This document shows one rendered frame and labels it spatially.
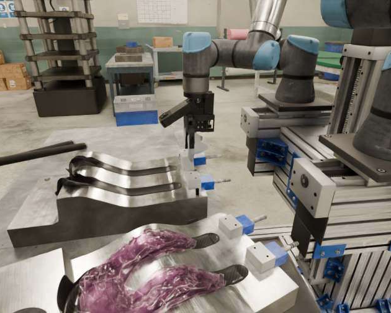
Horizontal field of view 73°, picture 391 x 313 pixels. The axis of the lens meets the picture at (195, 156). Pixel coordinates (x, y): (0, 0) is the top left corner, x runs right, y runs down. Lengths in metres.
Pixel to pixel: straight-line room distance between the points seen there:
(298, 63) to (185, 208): 0.67
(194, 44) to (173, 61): 6.46
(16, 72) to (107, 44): 2.07
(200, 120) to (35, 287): 0.54
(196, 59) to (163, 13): 6.40
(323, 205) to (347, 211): 0.07
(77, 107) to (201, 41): 4.10
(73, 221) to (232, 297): 0.43
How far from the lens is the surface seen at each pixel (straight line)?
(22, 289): 0.57
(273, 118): 1.10
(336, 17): 0.48
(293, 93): 1.10
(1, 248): 0.86
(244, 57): 0.77
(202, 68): 0.74
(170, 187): 0.78
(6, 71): 7.40
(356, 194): 0.70
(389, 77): 0.70
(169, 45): 6.59
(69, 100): 4.74
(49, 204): 0.85
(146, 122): 3.98
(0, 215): 0.99
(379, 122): 0.72
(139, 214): 0.73
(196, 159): 0.84
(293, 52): 1.09
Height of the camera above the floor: 1.30
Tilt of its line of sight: 26 degrees down
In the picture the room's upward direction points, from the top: straight up
